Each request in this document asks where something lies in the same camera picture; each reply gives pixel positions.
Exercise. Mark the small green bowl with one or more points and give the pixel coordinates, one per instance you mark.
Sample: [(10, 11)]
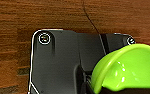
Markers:
[(124, 70)]

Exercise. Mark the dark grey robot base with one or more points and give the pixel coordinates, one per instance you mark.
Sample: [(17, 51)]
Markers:
[(57, 63)]

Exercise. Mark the round ringed base button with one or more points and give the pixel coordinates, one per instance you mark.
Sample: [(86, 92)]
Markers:
[(44, 38)]

